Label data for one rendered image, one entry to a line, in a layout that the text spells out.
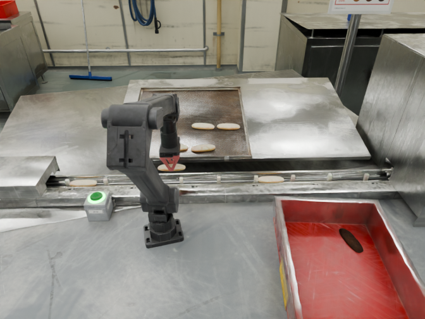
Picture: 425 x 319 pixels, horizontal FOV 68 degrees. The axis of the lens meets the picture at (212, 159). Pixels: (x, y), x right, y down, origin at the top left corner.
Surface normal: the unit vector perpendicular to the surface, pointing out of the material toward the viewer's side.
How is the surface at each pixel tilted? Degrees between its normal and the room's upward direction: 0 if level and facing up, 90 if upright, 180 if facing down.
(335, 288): 0
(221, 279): 0
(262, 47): 90
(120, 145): 56
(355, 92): 90
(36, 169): 0
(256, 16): 90
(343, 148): 10
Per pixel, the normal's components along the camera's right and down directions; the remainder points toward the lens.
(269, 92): 0.00, -0.70
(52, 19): 0.04, 0.56
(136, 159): -0.04, 0.01
